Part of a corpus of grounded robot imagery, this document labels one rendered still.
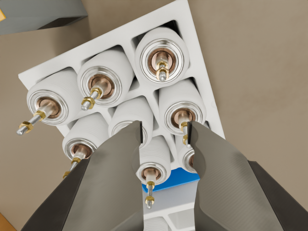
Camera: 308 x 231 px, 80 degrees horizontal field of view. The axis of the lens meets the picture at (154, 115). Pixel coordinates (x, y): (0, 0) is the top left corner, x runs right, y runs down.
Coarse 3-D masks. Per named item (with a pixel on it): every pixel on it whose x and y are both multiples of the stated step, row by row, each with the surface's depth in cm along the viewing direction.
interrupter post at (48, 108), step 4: (44, 104) 35; (48, 104) 35; (52, 104) 36; (40, 108) 34; (44, 108) 34; (48, 108) 34; (52, 108) 36; (44, 112) 33; (48, 112) 34; (52, 112) 36
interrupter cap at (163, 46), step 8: (152, 40) 30; (160, 40) 30; (168, 40) 29; (144, 48) 30; (152, 48) 30; (160, 48) 30; (168, 48) 30; (176, 48) 30; (144, 56) 31; (152, 56) 31; (168, 56) 31; (176, 56) 31; (144, 64) 32; (152, 64) 32; (176, 64) 31; (144, 72) 32; (152, 72) 32; (176, 72) 32; (152, 80) 33; (168, 80) 33
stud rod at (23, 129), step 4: (36, 116) 32; (40, 116) 33; (32, 120) 31; (36, 120) 32; (32, 124) 31; (20, 128) 29; (24, 128) 29; (16, 132) 28; (20, 132) 28; (24, 132) 29
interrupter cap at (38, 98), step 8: (32, 96) 35; (40, 96) 35; (48, 96) 35; (56, 96) 35; (32, 104) 36; (40, 104) 36; (56, 104) 36; (64, 104) 35; (32, 112) 36; (56, 112) 37; (64, 112) 36; (48, 120) 37; (56, 120) 37; (64, 120) 37
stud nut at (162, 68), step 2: (160, 68) 25; (162, 68) 24; (164, 68) 25; (156, 70) 25; (158, 70) 25; (160, 70) 25; (162, 70) 25; (164, 70) 25; (166, 70) 25; (168, 70) 25; (156, 72) 25; (158, 72) 25; (166, 72) 25; (168, 72) 25; (156, 74) 25; (158, 74) 25; (166, 74) 25; (168, 74) 25; (156, 76) 25; (158, 76) 25; (166, 76) 25; (168, 76) 25; (158, 78) 25; (166, 78) 25
